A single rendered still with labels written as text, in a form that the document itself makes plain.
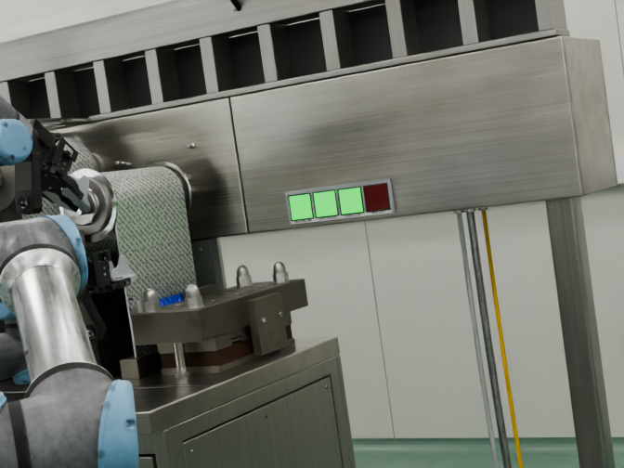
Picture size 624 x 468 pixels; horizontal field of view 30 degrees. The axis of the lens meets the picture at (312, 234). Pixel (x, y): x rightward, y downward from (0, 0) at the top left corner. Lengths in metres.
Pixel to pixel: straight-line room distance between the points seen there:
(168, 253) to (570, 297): 0.83
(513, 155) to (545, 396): 2.68
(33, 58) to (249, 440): 1.15
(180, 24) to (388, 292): 2.62
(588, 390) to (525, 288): 2.35
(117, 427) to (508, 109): 1.15
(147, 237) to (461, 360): 2.72
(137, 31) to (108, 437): 1.47
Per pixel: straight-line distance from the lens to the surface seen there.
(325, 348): 2.45
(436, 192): 2.31
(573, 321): 2.42
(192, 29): 2.60
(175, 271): 2.46
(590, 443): 2.47
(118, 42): 2.72
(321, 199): 2.42
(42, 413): 1.38
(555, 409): 4.84
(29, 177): 2.20
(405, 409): 5.10
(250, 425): 2.21
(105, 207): 2.32
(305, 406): 2.38
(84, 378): 1.42
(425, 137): 2.32
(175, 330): 2.22
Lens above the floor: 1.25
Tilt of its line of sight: 3 degrees down
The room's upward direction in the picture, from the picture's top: 8 degrees counter-clockwise
